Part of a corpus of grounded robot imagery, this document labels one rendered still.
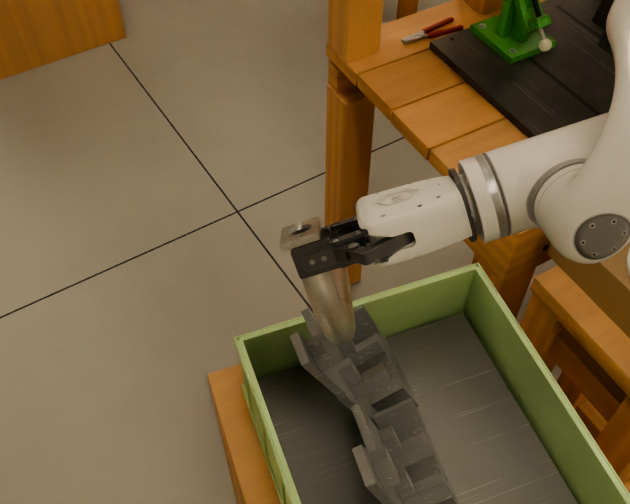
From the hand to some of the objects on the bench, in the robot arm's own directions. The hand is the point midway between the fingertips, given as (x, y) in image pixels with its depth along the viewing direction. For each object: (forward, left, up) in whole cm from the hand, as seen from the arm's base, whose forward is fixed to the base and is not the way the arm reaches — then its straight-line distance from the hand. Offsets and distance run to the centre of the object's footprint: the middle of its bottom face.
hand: (315, 252), depth 72 cm
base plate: (+49, -127, -43) cm, 142 cm away
